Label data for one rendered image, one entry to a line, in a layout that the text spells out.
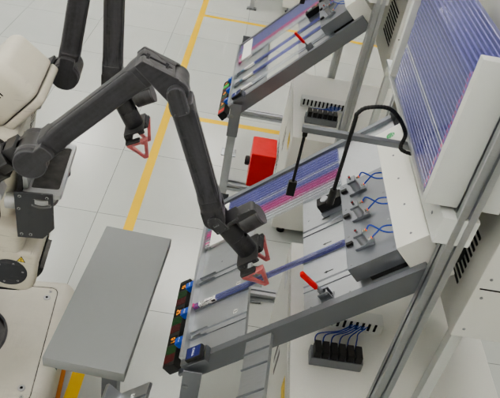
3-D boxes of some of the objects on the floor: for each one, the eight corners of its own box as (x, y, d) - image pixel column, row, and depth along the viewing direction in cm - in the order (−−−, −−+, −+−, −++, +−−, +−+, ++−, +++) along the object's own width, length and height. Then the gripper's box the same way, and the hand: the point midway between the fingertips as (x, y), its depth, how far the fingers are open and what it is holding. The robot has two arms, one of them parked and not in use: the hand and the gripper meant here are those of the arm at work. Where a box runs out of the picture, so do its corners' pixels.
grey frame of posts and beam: (163, 509, 206) (257, -101, 92) (194, 329, 268) (273, -168, 154) (325, 531, 209) (612, -35, 94) (318, 349, 271) (486, -127, 156)
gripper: (227, 224, 172) (258, 259, 179) (223, 259, 160) (256, 294, 168) (248, 214, 169) (278, 250, 176) (244, 249, 158) (277, 286, 165)
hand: (265, 270), depth 172 cm, fingers open, 9 cm apart
